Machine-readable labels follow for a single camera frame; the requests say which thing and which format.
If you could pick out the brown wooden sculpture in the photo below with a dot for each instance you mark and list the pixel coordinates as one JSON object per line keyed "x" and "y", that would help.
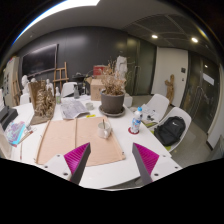
{"x": 43, "y": 103}

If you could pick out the black backpack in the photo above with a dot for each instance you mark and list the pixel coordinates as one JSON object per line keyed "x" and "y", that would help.
{"x": 170, "y": 130}

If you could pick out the recessed ceiling light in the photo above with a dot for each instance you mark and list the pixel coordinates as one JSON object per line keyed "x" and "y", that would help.
{"x": 154, "y": 36}
{"x": 194, "y": 40}

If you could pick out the tall white plaster statue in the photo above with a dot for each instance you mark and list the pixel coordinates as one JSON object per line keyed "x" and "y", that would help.
{"x": 121, "y": 68}

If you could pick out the cream cabinet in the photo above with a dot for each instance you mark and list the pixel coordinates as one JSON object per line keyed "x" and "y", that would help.
{"x": 11, "y": 80}

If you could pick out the printed newspaper sheet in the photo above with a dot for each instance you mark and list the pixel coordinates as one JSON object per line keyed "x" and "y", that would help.
{"x": 74, "y": 108}

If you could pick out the black box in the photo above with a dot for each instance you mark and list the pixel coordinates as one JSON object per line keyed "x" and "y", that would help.
{"x": 7, "y": 116}

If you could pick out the white pedestal block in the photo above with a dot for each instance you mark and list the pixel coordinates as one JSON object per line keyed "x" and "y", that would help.
{"x": 128, "y": 101}

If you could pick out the small white cup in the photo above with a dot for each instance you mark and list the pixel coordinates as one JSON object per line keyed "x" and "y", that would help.
{"x": 89, "y": 106}

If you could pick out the white blue-capped drink bottle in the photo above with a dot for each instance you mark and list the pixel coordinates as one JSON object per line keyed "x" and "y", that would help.
{"x": 136, "y": 121}

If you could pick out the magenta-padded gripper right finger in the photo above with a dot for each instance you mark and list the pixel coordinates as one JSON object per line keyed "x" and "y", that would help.
{"x": 146, "y": 160}

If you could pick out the light plywood board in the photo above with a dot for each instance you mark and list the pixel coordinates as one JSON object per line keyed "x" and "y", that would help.
{"x": 100, "y": 148}
{"x": 56, "y": 138}

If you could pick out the small white plaster figurine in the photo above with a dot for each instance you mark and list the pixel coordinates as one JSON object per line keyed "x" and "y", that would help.
{"x": 49, "y": 86}

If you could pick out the stack of papers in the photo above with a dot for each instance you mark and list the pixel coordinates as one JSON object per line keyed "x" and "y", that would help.
{"x": 149, "y": 113}

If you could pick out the dark pot with dried plant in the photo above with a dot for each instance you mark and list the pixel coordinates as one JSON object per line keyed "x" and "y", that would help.
{"x": 112, "y": 103}

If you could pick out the white plaster bust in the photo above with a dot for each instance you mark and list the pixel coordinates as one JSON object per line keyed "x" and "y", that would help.
{"x": 33, "y": 80}
{"x": 25, "y": 83}

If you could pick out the yellow marker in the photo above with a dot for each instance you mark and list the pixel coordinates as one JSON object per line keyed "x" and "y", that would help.
{"x": 91, "y": 116}

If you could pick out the white ceramic mug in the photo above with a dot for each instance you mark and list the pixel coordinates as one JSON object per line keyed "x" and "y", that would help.
{"x": 103, "y": 130}

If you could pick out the black wall screen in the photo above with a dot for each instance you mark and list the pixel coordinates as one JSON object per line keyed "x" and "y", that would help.
{"x": 39, "y": 60}

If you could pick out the thin dark stirring stick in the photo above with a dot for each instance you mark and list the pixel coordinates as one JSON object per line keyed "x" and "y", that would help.
{"x": 103, "y": 124}

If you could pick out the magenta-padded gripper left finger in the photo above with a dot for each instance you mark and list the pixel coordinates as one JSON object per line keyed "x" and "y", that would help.
{"x": 75, "y": 160}

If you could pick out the white plastic chair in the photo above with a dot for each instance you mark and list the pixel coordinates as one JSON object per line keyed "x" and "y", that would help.
{"x": 69, "y": 89}
{"x": 160, "y": 101}
{"x": 24, "y": 99}
{"x": 183, "y": 115}

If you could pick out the brown cardboard box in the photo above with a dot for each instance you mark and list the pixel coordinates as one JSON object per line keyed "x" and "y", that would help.
{"x": 96, "y": 90}

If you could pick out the grey plant saucer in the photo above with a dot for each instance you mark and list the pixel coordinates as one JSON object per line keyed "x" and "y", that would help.
{"x": 111, "y": 115}

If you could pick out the wooden figure statue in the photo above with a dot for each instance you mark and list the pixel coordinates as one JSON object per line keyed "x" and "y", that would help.
{"x": 169, "y": 88}

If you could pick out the clear green spray bottle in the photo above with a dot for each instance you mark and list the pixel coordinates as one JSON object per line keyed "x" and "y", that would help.
{"x": 58, "y": 97}

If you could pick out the red box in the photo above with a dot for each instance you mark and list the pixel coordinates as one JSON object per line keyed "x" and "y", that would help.
{"x": 100, "y": 70}

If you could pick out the wooden easel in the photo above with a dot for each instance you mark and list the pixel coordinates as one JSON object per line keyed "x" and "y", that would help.
{"x": 61, "y": 75}

